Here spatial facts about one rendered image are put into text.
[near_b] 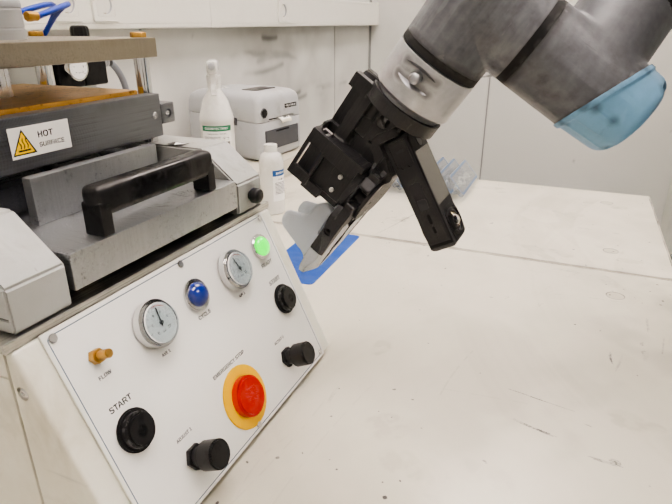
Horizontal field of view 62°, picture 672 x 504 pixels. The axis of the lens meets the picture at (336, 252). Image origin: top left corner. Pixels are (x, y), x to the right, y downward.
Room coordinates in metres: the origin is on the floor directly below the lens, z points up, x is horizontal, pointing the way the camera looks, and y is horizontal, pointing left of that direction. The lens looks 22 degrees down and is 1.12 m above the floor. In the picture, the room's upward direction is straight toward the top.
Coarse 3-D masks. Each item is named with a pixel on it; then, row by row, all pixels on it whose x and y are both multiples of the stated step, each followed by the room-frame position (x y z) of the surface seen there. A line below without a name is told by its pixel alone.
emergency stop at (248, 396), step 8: (240, 376) 0.45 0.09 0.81; (248, 376) 0.46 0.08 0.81; (240, 384) 0.44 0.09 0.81; (248, 384) 0.45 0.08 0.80; (256, 384) 0.45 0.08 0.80; (232, 392) 0.44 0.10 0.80; (240, 392) 0.43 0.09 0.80; (248, 392) 0.44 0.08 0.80; (256, 392) 0.45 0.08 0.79; (232, 400) 0.43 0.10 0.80; (240, 400) 0.43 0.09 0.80; (248, 400) 0.44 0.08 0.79; (256, 400) 0.44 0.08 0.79; (240, 408) 0.43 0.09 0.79; (248, 408) 0.43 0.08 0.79; (256, 408) 0.44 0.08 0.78; (248, 416) 0.43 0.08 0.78
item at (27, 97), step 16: (0, 80) 0.54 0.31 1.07; (0, 96) 0.54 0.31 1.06; (16, 96) 0.55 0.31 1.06; (32, 96) 0.55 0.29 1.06; (48, 96) 0.55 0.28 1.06; (64, 96) 0.55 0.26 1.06; (80, 96) 0.55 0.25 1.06; (96, 96) 0.56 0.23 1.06; (112, 96) 0.58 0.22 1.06; (0, 112) 0.46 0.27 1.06; (16, 112) 0.48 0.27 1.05
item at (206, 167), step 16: (176, 160) 0.50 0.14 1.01; (192, 160) 0.51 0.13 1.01; (208, 160) 0.53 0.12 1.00; (128, 176) 0.44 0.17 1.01; (144, 176) 0.45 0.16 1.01; (160, 176) 0.47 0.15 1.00; (176, 176) 0.49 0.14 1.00; (192, 176) 0.51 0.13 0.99; (208, 176) 0.53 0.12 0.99; (96, 192) 0.41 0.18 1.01; (112, 192) 0.42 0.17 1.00; (128, 192) 0.43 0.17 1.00; (144, 192) 0.45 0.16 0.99; (160, 192) 0.47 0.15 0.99; (96, 208) 0.41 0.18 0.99; (112, 208) 0.42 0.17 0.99; (96, 224) 0.41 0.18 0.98; (112, 224) 0.41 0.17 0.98
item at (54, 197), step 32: (96, 160) 0.50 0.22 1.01; (128, 160) 0.53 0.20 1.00; (32, 192) 0.43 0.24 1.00; (64, 192) 0.46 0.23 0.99; (192, 192) 0.53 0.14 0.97; (224, 192) 0.55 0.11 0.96; (32, 224) 0.44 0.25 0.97; (64, 224) 0.44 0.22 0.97; (128, 224) 0.44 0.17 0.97; (160, 224) 0.46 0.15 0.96; (192, 224) 0.50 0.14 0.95; (64, 256) 0.37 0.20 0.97; (96, 256) 0.39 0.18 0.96; (128, 256) 0.42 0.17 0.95
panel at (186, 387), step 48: (240, 240) 0.56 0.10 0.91; (144, 288) 0.43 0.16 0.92; (48, 336) 0.34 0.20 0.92; (96, 336) 0.37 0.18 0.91; (192, 336) 0.44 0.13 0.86; (240, 336) 0.48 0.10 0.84; (288, 336) 0.54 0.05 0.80; (96, 384) 0.34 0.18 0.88; (144, 384) 0.37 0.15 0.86; (192, 384) 0.41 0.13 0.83; (288, 384) 0.50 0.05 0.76; (96, 432) 0.32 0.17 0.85; (192, 432) 0.38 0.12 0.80; (240, 432) 0.42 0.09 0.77; (144, 480) 0.33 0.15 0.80; (192, 480) 0.36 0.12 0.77
